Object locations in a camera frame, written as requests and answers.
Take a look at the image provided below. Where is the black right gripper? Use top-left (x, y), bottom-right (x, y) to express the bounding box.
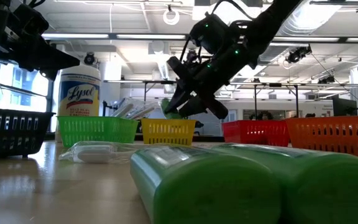
top-left (163, 42), bottom-right (250, 121)

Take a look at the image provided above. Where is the green travel shampoo bottle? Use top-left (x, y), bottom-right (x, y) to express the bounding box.
top-left (129, 145), bottom-right (283, 224)
top-left (211, 142), bottom-right (358, 224)
top-left (160, 98), bottom-right (185, 120)

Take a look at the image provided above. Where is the yellow Lysol wipes canister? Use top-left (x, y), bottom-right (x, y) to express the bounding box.
top-left (55, 64), bottom-right (101, 143)

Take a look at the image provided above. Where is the silver ventilation duct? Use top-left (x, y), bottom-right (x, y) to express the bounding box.
top-left (258, 0), bottom-right (344, 65)

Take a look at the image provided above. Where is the yellow plastic basket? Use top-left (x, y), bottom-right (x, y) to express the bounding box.
top-left (140, 118), bottom-right (197, 146)

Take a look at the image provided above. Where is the black rig frame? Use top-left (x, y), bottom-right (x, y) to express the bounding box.
top-left (142, 80), bottom-right (180, 119)
top-left (252, 82), bottom-right (300, 121)

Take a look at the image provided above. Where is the long ceiling light bar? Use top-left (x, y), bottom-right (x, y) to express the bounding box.
top-left (41, 32), bottom-right (358, 44)

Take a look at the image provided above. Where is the orange plastic basket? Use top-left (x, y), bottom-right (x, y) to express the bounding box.
top-left (285, 114), bottom-right (358, 160)

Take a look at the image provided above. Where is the white ceiling ring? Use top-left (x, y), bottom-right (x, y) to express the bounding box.
top-left (162, 8), bottom-right (180, 26)

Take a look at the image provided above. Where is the black plastic basket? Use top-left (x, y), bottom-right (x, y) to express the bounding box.
top-left (0, 107), bottom-right (56, 159)

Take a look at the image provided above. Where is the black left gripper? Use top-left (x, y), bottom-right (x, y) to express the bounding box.
top-left (0, 0), bottom-right (81, 82)

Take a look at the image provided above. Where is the green plastic basket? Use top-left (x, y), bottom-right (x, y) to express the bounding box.
top-left (57, 115), bottom-right (140, 149)

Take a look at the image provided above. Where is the black background monitor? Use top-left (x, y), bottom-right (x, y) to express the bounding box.
top-left (332, 97), bottom-right (358, 118)

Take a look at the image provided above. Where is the black ceiling camera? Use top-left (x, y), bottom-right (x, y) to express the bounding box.
top-left (186, 49), bottom-right (198, 63)
top-left (318, 75), bottom-right (336, 85)
top-left (286, 45), bottom-right (313, 65)
top-left (83, 52), bottom-right (96, 65)

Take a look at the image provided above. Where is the red plastic basket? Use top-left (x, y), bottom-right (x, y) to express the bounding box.
top-left (221, 119), bottom-right (290, 147)

